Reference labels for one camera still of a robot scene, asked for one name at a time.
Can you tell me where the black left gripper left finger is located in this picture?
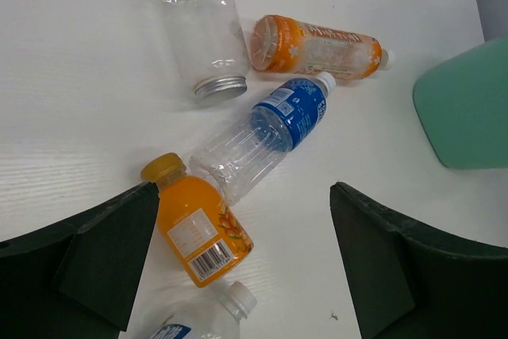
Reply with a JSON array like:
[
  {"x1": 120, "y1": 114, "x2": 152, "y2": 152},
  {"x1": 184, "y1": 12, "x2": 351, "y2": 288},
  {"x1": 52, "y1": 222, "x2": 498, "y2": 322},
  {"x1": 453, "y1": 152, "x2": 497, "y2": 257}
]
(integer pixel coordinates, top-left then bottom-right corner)
[{"x1": 1, "y1": 183, "x2": 159, "y2": 338}]

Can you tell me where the clear bottle green blue label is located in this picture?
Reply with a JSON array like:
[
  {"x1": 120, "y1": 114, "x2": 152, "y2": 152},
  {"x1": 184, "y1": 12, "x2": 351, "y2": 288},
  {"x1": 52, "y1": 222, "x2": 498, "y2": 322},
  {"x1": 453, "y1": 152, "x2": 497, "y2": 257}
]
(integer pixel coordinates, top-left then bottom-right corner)
[{"x1": 151, "y1": 281, "x2": 257, "y2": 339}]

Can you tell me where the green plastic bin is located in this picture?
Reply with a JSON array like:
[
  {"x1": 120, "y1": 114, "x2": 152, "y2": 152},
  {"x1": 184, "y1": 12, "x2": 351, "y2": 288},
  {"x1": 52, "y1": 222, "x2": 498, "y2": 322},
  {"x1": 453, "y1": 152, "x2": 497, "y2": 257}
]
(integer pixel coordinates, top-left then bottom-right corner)
[{"x1": 413, "y1": 35, "x2": 507, "y2": 170}]

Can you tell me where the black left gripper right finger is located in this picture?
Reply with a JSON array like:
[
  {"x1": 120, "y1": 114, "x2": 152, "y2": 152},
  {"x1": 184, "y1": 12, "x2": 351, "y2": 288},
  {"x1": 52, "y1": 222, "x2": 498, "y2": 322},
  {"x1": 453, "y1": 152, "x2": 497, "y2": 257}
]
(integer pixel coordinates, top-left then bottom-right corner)
[{"x1": 329, "y1": 182, "x2": 507, "y2": 338}]

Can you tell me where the long orange label bottle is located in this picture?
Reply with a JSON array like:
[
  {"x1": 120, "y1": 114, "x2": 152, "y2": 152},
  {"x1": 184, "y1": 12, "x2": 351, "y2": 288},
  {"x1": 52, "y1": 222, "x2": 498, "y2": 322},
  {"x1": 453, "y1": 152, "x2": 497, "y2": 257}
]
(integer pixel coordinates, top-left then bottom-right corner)
[{"x1": 249, "y1": 14, "x2": 394, "y2": 81}]

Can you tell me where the small orange juice bottle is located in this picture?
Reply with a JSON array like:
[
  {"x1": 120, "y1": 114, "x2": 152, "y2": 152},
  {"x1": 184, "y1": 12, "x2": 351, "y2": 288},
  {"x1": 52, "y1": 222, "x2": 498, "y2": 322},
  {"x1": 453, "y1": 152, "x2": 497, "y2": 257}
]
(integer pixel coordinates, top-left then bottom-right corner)
[{"x1": 140, "y1": 152, "x2": 254, "y2": 287}]

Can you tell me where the clear jar with silver rim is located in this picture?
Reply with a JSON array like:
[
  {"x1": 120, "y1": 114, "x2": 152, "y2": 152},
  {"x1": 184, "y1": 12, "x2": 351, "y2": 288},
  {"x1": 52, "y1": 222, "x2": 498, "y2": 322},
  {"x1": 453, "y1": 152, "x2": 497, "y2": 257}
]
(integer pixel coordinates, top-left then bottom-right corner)
[{"x1": 158, "y1": 0, "x2": 250, "y2": 104}]

